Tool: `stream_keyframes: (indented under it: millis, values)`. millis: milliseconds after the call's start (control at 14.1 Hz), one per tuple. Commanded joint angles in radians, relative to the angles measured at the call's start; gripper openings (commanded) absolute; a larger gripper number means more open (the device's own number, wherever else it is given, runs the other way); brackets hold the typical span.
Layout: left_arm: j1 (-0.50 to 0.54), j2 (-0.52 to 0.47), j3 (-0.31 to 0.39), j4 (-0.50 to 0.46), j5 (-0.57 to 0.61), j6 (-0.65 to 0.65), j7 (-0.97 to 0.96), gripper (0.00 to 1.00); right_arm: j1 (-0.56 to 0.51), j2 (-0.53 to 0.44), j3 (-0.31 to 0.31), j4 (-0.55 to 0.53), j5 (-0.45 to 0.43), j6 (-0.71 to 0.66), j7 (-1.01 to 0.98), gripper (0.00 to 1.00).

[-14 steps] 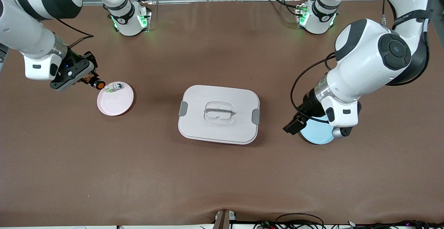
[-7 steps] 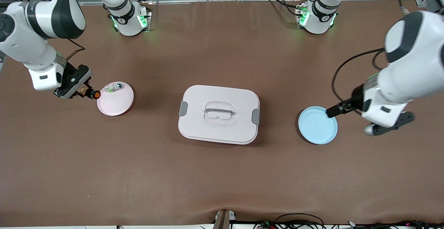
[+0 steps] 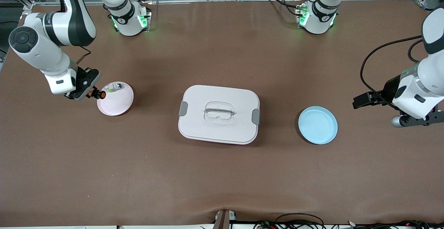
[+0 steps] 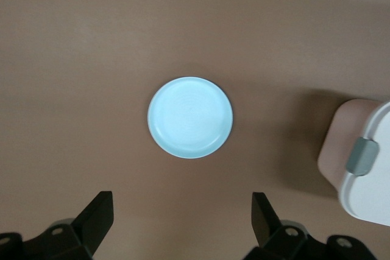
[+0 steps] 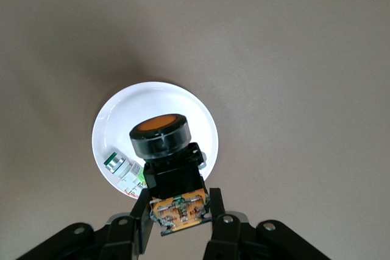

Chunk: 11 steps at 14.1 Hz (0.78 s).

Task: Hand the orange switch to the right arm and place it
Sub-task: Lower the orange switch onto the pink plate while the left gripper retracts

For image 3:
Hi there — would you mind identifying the light blue round plate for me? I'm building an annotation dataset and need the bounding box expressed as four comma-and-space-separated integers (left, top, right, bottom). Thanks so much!
298, 106, 338, 145

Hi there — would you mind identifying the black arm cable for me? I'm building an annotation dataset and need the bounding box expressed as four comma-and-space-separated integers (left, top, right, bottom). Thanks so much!
360, 35, 424, 109
75, 45, 93, 66

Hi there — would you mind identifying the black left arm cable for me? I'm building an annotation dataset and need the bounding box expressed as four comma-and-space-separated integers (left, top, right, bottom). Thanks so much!
360, 35, 424, 109

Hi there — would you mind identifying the black looped cable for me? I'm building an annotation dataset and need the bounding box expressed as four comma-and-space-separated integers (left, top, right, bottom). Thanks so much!
275, 213, 325, 229

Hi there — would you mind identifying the black cable bundle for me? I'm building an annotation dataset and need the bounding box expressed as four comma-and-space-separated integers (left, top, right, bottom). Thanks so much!
347, 220, 444, 229

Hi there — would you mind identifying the metal table clamp bracket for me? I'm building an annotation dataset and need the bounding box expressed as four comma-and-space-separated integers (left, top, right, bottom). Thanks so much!
213, 209, 237, 229

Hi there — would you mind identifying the white lidded lunch box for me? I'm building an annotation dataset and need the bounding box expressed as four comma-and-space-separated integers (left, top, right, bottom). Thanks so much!
178, 85, 261, 145

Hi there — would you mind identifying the black base power cable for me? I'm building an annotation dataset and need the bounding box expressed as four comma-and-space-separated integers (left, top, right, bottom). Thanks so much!
266, 0, 303, 17

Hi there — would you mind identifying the green and white switch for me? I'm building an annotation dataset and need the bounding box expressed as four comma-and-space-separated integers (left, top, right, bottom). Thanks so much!
106, 82, 124, 94

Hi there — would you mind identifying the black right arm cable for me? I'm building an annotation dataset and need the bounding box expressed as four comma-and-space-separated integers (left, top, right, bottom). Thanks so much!
75, 45, 93, 66

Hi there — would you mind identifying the pink round plate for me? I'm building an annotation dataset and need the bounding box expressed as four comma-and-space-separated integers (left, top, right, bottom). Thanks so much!
97, 82, 134, 117

